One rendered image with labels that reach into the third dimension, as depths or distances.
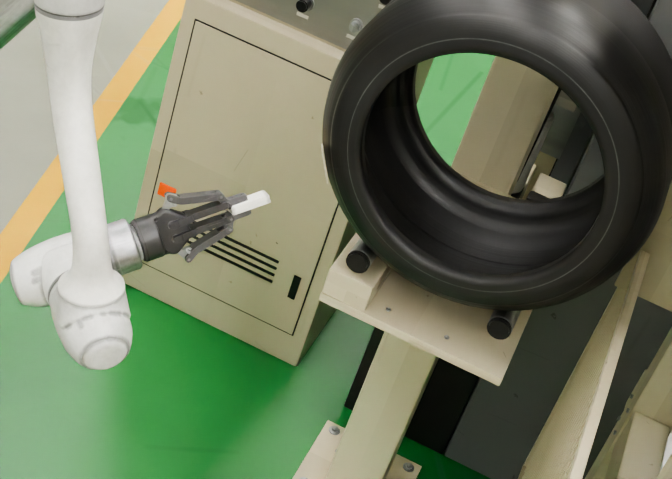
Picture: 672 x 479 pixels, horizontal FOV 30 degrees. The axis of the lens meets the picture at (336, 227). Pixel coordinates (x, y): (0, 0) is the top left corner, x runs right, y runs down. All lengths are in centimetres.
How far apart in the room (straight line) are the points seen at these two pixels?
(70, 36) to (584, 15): 78
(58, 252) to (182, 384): 124
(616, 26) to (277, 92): 116
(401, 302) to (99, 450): 97
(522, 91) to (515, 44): 47
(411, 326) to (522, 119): 46
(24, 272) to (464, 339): 82
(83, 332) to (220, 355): 146
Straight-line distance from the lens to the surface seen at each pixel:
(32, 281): 206
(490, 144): 250
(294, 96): 299
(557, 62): 197
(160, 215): 211
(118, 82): 438
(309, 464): 313
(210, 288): 336
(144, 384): 322
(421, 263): 219
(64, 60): 187
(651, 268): 247
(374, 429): 296
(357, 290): 229
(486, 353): 234
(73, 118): 190
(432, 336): 233
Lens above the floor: 220
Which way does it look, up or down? 34 degrees down
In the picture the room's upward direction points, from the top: 19 degrees clockwise
